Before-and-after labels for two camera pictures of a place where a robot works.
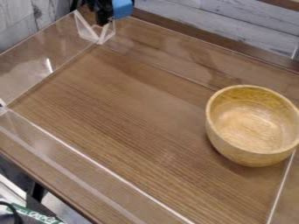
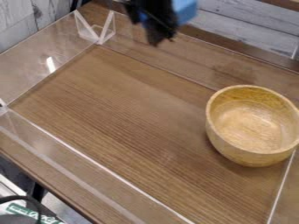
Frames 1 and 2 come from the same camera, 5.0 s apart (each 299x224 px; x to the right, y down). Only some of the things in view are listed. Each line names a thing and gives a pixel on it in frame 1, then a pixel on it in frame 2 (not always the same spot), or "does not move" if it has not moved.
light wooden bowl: [251, 125] does not move
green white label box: [34, 214] does not move
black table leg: [38, 192] does not move
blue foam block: [122, 9] → [185, 9]
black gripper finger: [103, 8] → [157, 16]
